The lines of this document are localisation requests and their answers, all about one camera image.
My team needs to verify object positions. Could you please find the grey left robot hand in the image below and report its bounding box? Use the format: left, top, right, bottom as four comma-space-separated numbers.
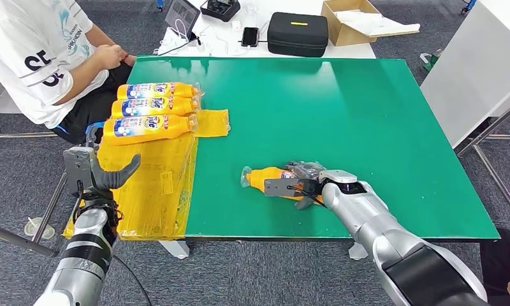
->
84, 126, 142, 192

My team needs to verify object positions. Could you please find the black desk cable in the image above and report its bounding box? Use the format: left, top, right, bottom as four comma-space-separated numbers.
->
157, 38, 201, 57

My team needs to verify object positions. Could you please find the orange detergent bottle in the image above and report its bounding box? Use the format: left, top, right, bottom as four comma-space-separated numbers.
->
240, 166, 323, 203
117, 82, 201, 101
110, 95, 201, 119
103, 113, 198, 147

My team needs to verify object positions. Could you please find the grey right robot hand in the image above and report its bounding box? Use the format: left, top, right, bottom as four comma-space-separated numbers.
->
285, 160, 328, 211

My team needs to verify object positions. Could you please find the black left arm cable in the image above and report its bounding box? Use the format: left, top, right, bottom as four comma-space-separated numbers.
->
112, 255, 153, 306

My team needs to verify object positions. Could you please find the white power strip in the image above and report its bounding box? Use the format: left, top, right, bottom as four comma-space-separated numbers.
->
157, 26, 198, 57

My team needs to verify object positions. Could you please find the black zipper case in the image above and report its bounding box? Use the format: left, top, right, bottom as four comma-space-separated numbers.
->
266, 11, 330, 58

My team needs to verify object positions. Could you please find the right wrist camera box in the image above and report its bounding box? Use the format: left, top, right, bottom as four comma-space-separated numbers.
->
263, 177, 319, 198

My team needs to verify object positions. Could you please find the black charger tray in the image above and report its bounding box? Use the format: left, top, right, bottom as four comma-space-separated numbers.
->
200, 0, 242, 23

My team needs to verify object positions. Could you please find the white table foot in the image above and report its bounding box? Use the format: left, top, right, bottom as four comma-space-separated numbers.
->
158, 240, 191, 259
348, 242, 369, 261

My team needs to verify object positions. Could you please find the black tablet on stand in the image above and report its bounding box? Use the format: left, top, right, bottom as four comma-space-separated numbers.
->
164, 0, 201, 41

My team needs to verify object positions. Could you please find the brown cardboard box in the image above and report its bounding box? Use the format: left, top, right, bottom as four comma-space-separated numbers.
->
321, 0, 421, 47

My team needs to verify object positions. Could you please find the clear plastic cup lid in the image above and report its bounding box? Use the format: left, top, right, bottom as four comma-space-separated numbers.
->
23, 217, 56, 241

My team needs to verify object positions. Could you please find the white foam sheet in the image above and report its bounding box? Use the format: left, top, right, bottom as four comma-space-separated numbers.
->
334, 9, 421, 37

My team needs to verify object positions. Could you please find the horizontal metal rail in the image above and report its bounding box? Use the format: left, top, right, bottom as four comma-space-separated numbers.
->
0, 132, 59, 140

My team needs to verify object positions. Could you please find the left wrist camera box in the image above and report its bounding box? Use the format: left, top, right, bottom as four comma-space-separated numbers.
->
63, 146, 96, 195

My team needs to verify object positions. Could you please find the white side table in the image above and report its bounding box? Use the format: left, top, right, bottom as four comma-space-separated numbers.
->
419, 0, 510, 149

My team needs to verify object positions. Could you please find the metal side table frame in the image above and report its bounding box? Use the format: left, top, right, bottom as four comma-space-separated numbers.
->
455, 96, 510, 229

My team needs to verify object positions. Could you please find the person's right hand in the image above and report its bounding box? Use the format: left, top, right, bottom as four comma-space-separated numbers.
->
92, 44, 127, 71

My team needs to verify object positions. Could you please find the green and white item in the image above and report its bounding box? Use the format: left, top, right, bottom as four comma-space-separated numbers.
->
419, 48, 443, 72

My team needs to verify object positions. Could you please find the yellow taped cardboard sheet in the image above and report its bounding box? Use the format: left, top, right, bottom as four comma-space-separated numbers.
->
62, 108, 231, 242

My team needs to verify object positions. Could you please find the dark floor bar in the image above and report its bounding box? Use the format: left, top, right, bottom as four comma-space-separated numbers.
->
0, 221, 58, 258

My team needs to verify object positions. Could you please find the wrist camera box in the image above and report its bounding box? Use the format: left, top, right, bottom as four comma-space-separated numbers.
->
63, 146, 96, 195
263, 177, 319, 198

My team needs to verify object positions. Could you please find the person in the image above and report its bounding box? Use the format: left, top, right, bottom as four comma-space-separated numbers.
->
0, 0, 136, 145
479, 228, 510, 306

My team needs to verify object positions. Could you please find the slanted metal table leg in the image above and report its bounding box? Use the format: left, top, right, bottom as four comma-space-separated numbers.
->
31, 171, 68, 245

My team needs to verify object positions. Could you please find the black smartphone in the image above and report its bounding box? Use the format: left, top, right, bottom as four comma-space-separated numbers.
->
241, 27, 261, 48

